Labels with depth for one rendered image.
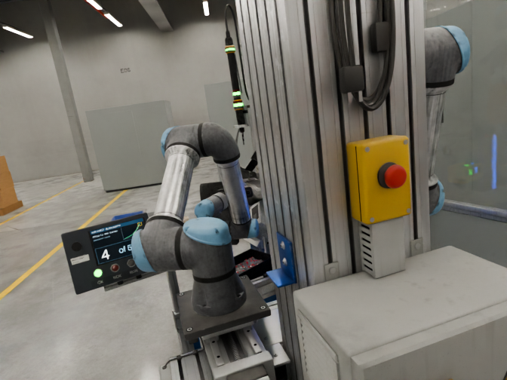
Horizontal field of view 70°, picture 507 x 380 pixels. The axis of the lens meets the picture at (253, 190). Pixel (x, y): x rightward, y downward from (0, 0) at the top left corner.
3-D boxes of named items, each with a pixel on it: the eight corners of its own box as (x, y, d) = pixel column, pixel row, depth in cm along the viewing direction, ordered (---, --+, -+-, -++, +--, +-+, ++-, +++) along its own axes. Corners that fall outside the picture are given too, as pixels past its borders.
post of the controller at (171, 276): (181, 307, 134) (171, 258, 130) (183, 311, 132) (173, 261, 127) (173, 310, 133) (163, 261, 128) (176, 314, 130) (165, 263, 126)
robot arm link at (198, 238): (230, 277, 91) (222, 226, 88) (179, 280, 93) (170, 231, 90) (239, 256, 102) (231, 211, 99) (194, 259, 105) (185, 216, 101)
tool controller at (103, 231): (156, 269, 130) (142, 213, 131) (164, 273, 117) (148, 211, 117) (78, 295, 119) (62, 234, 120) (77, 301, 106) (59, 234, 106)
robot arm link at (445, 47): (379, 210, 117) (393, 28, 92) (422, 203, 119) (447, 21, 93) (397, 231, 107) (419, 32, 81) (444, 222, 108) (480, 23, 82)
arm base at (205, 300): (253, 306, 95) (247, 271, 92) (196, 323, 91) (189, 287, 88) (238, 282, 109) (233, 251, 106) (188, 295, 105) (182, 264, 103)
